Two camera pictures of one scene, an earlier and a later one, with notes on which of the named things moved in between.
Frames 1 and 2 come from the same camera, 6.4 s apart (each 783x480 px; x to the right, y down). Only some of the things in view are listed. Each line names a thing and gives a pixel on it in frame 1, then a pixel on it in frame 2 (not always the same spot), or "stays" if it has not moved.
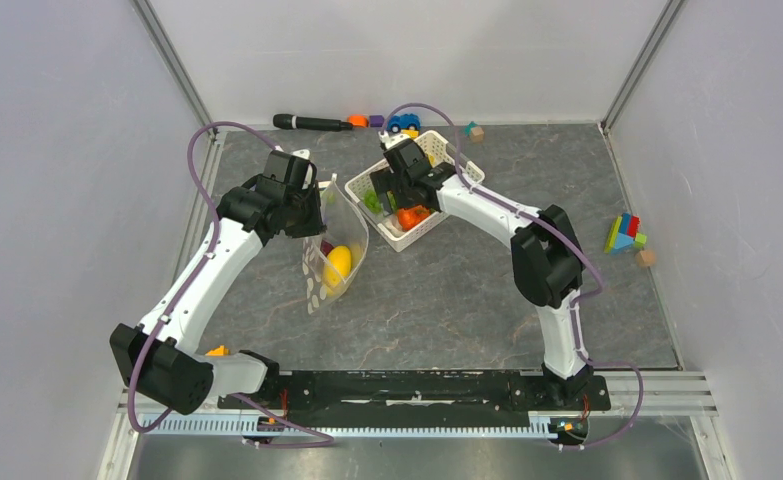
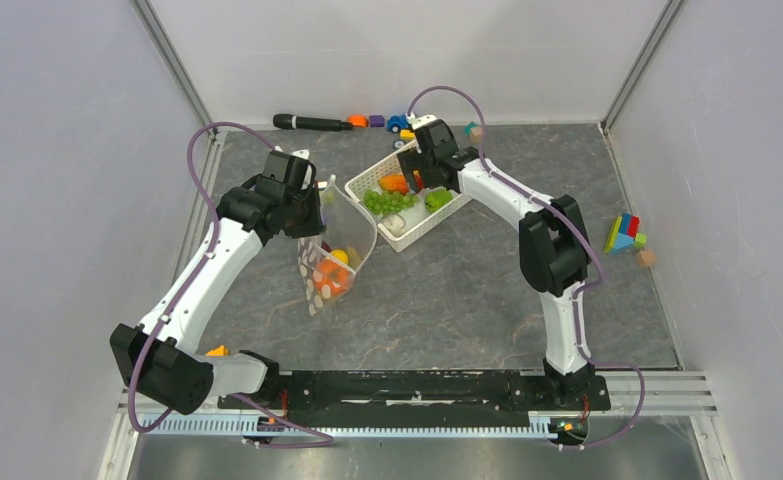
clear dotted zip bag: x=334 y=260 stays
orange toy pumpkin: x=407 y=218 -> x=332 y=277
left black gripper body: x=305 y=216 stays
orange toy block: x=358 y=120 stays
